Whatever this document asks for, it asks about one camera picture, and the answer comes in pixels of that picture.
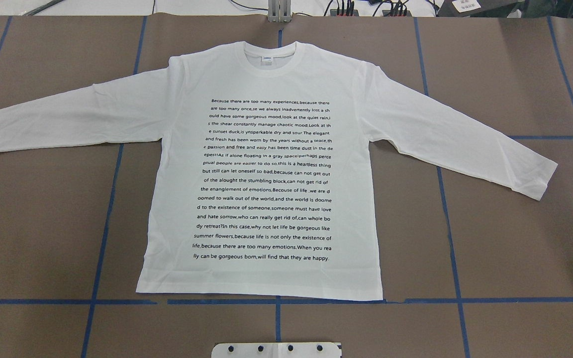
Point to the white central mounting column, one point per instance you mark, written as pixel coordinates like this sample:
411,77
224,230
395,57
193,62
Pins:
278,350

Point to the black box with white label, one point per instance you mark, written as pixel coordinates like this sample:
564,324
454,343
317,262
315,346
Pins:
478,8

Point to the white long-sleeve printed shirt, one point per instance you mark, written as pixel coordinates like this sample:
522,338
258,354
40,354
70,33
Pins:
265,182

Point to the black orange connector box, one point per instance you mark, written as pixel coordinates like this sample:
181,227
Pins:
341,8
397,8

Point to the upper black orange connector box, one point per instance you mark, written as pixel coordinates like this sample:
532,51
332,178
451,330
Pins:
341,8

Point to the lower black orange connector box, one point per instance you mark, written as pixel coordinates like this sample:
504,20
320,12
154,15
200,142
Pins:
397,8

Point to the aluminium frame post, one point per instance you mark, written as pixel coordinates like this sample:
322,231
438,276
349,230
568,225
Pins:
279,11

